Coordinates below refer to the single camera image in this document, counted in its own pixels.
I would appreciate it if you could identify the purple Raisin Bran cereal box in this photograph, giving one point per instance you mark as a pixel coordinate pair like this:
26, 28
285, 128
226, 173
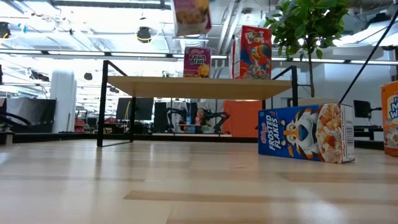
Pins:
191, 18
197, 62

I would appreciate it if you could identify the red Froot Loops cereal box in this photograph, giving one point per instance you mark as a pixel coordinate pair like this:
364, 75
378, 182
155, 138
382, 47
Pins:
255, 53

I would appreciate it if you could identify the blue Frosted Flakes cereal box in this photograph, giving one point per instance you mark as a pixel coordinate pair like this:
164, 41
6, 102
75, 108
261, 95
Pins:
304, 133

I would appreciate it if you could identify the orange Mini Wheats cereal box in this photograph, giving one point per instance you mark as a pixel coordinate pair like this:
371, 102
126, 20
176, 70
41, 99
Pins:
390, 124

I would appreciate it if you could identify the black background robot arm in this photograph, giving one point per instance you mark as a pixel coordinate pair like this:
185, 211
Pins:
169, 118
225, 116

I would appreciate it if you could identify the black monitor on arm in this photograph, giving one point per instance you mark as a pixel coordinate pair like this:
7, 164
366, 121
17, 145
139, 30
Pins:
361, 109

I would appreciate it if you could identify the wooden shelf black metal legs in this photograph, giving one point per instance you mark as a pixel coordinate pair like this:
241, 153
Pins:
199, 88

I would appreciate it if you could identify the person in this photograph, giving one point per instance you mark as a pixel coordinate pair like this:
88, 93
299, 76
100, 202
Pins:
200, 113

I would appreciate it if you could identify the small background potted plant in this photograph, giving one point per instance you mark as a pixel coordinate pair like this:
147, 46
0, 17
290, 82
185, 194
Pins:
206, 128

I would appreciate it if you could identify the small background table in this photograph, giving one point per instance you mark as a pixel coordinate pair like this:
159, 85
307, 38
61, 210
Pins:
186, 125

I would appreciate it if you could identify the orange panel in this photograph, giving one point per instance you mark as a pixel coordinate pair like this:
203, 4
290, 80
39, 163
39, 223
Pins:
241, 119

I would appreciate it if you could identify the black monitor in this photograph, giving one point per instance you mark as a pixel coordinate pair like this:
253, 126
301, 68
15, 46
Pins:
143, 109

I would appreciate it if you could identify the small black ceiling dome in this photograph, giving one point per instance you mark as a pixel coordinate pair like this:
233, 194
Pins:
88, 76

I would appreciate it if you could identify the white plant pot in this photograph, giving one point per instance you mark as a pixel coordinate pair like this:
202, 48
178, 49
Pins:
317, 101

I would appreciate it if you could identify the white round pillar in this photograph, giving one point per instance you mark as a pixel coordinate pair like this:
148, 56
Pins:
63, 102

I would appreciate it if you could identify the green leafy plant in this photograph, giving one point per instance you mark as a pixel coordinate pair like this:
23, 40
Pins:
304, 21

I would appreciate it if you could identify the black cloth cover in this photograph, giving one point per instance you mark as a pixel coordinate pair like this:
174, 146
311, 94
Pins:
31, 113

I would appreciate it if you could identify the black background desk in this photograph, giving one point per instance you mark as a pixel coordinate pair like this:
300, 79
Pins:
370, 128

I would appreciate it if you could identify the black ceiling fixture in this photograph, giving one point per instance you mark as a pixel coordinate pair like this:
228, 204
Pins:
3, 29

